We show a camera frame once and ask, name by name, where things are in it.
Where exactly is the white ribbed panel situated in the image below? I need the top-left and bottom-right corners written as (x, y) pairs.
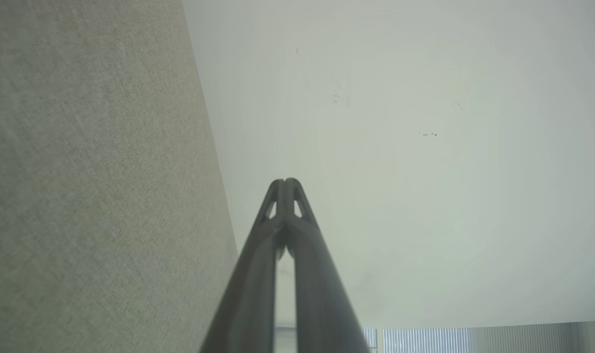
top-left (364, 321), bottom-right (595, 353)

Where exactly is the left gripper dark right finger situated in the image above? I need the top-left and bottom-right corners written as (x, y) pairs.
top-left (286, 177), bottom-right (372, 353)

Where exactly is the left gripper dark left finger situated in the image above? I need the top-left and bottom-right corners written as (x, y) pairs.
top-left (199, 178), bottom-right (286, 353)

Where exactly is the grey fabric sofa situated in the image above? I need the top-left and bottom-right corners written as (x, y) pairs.
top-left (0, 0), bottom-right (240, 353)

